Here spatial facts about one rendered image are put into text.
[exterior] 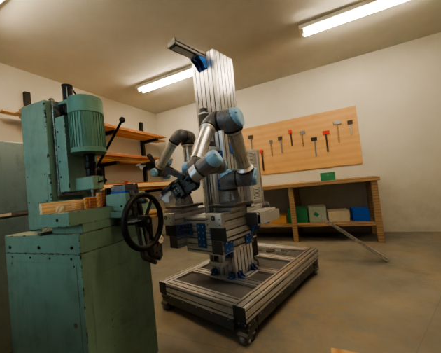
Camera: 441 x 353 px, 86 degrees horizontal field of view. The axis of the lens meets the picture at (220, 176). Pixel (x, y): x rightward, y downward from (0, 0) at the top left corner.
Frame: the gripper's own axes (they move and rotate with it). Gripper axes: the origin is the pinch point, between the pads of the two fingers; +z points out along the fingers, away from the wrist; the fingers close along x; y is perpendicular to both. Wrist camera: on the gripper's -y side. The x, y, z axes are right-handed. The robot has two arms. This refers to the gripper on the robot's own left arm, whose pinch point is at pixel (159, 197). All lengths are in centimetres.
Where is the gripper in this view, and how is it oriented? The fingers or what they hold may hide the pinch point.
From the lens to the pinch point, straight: 115.3
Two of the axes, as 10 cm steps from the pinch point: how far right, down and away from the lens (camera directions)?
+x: 3.4, -0.1, 9.4
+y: 5.6, 8.1, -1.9
